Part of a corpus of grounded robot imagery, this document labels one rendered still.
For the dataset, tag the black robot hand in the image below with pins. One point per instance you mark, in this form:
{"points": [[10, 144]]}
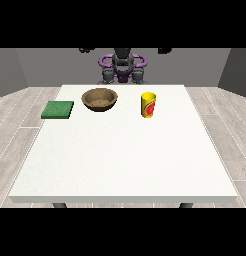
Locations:
{"points": [[164, 50], [84, 50]]}

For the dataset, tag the brown wooden bowl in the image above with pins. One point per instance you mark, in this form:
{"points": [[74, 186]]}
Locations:
{"points": [[99, 99]]}

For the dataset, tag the yellow cup with melon print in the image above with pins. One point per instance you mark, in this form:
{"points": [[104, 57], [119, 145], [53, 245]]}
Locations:
{"points": [[148, 105]]}

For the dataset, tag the green square pad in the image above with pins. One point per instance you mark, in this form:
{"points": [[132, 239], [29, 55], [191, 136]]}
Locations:
{"points": [[57, 109]]}

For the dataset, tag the grey robot trunk purple rings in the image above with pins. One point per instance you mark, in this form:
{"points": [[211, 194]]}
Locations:
{"points": [[122, 68]]}

